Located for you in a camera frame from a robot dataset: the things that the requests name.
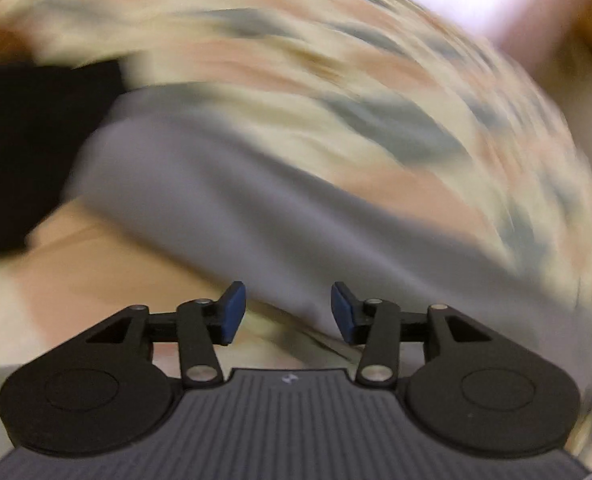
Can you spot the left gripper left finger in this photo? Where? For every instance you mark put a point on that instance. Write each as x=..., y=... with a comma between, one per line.
x=203, y=324

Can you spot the black garment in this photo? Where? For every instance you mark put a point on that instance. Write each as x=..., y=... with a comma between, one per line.
x=46, y=115

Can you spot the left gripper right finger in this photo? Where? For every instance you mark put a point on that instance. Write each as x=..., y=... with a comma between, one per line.
x=374, y=324

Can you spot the checkered patchwork bed quilt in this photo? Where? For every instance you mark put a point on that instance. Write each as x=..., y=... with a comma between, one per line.
x=379, y=98

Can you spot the grey sweatshirt garment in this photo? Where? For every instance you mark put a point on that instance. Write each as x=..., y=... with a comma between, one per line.
x=171, y=172

